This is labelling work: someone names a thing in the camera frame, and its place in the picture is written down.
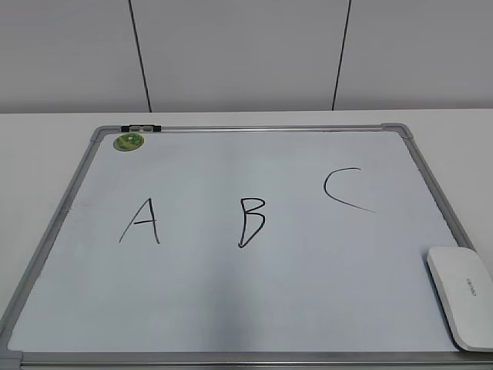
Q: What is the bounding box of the white whiteboard eraser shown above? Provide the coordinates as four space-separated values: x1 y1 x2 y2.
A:
427 247 492 352

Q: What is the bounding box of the white framed whiteboard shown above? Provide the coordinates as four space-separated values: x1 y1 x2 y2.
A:
1 123 492 369

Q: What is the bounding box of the green round magnet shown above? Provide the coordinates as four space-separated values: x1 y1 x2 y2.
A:
113 133 145 152

